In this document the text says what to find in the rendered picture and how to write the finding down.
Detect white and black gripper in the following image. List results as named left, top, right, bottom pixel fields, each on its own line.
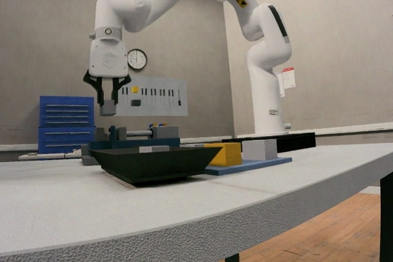
left=83, top=36, right=132, bottom=107

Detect yellow block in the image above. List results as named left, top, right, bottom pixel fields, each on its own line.
left=204, top=142, right=242, bottom=167

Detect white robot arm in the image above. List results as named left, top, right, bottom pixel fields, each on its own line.
left=89, top=0, right=292, bottom=137

